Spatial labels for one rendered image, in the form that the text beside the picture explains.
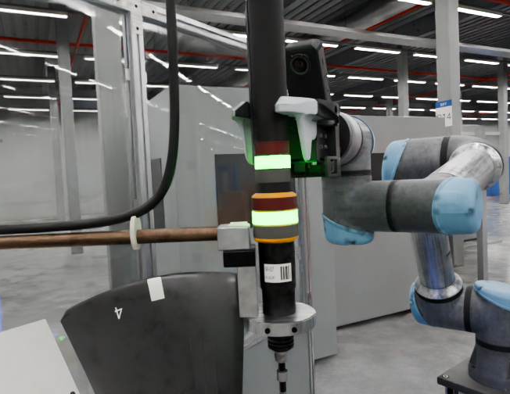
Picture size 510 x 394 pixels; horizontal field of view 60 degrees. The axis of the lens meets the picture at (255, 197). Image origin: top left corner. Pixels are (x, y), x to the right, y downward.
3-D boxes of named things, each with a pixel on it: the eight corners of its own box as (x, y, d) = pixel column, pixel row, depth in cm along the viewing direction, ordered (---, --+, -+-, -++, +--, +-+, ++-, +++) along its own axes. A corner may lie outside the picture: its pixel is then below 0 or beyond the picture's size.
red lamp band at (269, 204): (251, 212, 40) (250, 198, 40) (252, 208, 44) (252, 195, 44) (299, 209, 40) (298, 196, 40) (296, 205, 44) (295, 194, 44)
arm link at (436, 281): (472, 343, 110) (443, 150, 87) (412, 333, 119) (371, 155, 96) (479, 309, 119) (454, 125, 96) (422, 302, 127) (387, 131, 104)
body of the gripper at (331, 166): (328, 177, 46) (356, 174, 57) (325, 94, 45) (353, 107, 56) (263, 180, 49) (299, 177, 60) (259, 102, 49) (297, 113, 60)
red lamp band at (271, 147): (254, 155, 40) (253, 141, 40) (255, 156, 43) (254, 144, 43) (291, 153, 40) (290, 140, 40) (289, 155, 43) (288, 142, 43)
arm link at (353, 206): (386, 249, 60) (383, 169, 60) (314, 245, 67) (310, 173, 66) (404, 240, 66) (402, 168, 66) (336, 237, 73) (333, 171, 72)
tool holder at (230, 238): (219, 339, 39) (213, 231, 39) (226, 314, 46) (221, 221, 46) (320, 335, 39) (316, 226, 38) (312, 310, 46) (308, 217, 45)
